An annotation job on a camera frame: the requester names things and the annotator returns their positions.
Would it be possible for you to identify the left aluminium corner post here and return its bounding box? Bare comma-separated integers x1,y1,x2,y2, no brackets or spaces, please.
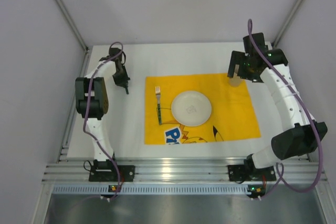
36,0,89,51

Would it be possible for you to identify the aluminium mounting rail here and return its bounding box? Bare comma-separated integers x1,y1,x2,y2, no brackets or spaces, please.
42,157,318,184

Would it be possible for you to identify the cream paper cup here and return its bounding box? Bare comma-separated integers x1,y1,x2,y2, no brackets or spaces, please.
228,65,242,87

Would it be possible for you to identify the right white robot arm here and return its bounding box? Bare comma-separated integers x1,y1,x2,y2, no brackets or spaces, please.
227,33,328,177

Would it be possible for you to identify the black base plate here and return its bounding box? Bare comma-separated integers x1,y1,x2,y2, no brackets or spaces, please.
89,165,135,182
227,165,276,184

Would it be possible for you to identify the slotted cable duct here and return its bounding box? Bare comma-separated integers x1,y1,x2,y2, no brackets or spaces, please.
52,184,265,195

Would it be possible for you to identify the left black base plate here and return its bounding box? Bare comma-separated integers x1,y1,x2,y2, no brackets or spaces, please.
89,165,135,182

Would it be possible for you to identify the cream upturned bowl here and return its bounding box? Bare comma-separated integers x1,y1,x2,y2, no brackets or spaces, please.
171,91,212,127

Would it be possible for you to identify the aluminium corner post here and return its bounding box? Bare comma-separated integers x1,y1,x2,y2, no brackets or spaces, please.
271,0,305,47
36,0,89,51

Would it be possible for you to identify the metal fork green handle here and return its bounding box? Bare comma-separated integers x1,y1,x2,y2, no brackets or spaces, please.
155,86,162,125

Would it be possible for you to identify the yellow printed cloth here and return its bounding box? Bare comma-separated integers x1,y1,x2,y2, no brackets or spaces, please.
144,73,261,145

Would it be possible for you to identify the right aluminium corner post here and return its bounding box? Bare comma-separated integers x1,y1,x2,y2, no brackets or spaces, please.
271,0,305,47

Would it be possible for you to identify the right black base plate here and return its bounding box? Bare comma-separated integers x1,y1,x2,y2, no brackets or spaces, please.
227,165,276,184

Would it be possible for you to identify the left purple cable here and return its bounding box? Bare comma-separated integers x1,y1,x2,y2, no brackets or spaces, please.
82,41,125,201

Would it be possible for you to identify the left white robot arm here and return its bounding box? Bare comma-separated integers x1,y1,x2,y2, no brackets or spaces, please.
75,44,130,175

